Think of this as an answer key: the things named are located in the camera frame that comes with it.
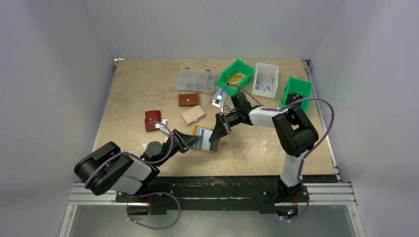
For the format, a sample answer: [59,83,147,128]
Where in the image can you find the mustard yellow card holder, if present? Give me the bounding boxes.
[193,125,226,153]

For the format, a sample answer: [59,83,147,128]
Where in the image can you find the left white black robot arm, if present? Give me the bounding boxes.
[74,129,202,196]

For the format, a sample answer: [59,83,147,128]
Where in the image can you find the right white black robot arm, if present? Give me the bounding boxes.
[209,92,319,198]

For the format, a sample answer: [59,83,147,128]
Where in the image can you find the beige card holder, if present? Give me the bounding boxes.
[180,105,206,126]

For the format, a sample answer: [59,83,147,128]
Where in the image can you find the stack of loose cards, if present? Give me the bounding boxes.
[209,88,239,114]

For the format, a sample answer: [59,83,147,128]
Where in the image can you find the cards in green bin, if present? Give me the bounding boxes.
[225,73,247,85]

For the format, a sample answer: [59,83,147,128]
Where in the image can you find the cards in white bin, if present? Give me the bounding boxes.
[255,74,274,92]

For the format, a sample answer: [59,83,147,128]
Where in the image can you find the red leather card holder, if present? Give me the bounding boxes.
[144,110,162,132]

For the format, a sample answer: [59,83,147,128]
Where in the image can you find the brown leather card holder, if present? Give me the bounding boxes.
[178,93,200,107]

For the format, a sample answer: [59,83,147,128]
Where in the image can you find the green bin with cards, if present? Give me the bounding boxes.
[217,59,255,88]

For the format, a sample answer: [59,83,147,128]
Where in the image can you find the black card holder in bin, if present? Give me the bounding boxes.
[285,93,303,105]

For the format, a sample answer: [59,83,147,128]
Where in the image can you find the white plastic bin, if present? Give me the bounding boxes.
[251,62,279,99]

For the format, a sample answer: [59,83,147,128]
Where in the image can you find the clear plastic organizer box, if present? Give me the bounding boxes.
[175,68,216,94]

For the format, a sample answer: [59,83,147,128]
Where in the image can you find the green bin right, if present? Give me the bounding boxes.
[281,77,313,108]

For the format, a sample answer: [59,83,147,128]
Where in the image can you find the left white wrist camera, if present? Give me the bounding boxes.
[155,118,170,137]

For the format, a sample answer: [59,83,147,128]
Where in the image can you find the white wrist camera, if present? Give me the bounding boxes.
[155,118,170,137]
[211,95,226,112]

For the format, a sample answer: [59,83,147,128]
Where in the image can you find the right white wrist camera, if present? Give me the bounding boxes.
[211,95,226,112]

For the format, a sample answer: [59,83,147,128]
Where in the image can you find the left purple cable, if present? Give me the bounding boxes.
[84,121,174,190]

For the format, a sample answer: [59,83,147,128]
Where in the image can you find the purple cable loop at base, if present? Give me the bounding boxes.
[126,192,182,231]

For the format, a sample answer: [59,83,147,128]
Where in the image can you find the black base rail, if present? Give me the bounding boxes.
[114,175,323,217]

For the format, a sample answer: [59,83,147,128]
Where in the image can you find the aluminium frame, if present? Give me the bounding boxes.
[59,182,366,237]

